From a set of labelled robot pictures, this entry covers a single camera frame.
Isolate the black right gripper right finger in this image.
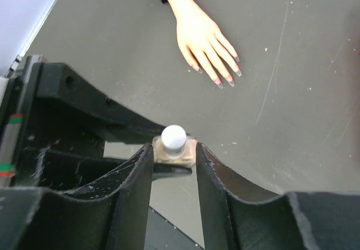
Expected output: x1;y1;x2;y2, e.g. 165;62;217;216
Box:
196;143;359;249

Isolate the mannequin hand with long nails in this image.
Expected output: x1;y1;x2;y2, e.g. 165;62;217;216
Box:
167;0;242;88

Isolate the white nail polish cap brush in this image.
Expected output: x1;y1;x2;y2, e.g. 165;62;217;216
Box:
161;125;187;157

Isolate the beige nail polish bottle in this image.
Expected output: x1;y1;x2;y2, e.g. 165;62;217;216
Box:
152;137;197;168

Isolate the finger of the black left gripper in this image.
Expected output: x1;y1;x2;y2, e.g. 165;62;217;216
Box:
37;63;165;143
16;146;194;192

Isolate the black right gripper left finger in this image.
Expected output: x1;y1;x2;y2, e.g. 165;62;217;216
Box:
1;144;154;249

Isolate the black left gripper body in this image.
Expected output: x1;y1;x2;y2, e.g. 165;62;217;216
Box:
1;54;45;187

